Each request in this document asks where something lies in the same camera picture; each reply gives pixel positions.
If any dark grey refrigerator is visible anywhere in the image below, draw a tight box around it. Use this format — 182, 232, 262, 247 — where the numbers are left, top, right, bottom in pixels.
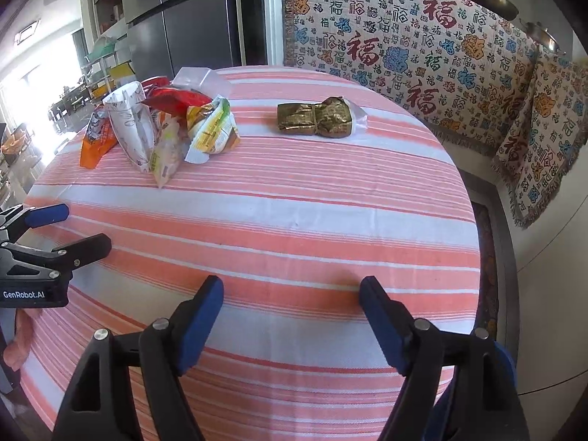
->
124, 0, 244, 82

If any clear plastic wrapper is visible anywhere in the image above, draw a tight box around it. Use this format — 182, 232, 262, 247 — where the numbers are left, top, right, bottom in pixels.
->
347, 100, 369, 132
172, 67, 233, 100

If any crushed paper cup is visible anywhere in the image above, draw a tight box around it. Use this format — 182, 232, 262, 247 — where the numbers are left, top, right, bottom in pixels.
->
102, 81, 155, 174

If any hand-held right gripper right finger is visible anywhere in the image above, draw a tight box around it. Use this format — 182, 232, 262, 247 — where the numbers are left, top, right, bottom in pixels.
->
359, 276, 531, 441

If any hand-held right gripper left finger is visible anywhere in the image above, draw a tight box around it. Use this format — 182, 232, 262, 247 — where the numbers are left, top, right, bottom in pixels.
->
51, 276, 225, 441

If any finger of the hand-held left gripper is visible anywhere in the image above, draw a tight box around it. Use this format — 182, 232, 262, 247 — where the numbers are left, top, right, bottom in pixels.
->
0, 203, 70, 243
0, 233, 113, 282

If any pink striped tablecloth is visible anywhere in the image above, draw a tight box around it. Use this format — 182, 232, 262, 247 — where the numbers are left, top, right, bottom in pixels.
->
21, 65, 482, 441

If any orange snack packet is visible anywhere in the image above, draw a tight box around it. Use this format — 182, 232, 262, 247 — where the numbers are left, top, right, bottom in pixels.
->
79, 109, 118, 169

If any printed blanket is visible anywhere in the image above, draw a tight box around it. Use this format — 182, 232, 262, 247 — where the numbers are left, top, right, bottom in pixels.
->
281, 0, 540, 154

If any gold foil wrapper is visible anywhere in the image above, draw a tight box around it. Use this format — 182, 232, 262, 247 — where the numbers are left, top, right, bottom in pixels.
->
277, 96, 354, 139

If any printed cushion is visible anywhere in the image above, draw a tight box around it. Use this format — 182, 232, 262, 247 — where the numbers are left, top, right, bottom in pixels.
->
491, 53, 588, 230

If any red snack bag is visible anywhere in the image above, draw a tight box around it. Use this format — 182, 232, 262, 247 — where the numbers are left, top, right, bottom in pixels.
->
140, 85, 214, 118

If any storage shelf rack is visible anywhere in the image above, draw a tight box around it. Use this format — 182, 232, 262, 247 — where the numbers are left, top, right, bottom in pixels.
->
84, 32, 135, 103

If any pale yellow snack packet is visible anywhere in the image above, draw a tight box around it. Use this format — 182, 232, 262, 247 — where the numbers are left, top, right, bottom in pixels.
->
151, 115, 190, 189

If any steel pot lid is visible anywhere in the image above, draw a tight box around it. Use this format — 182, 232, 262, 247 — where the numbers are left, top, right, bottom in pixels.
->
520, 18, 569, 57

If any green yellow snack packet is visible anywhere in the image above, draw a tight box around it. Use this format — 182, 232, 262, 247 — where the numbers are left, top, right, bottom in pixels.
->
185, 96, 241, 165

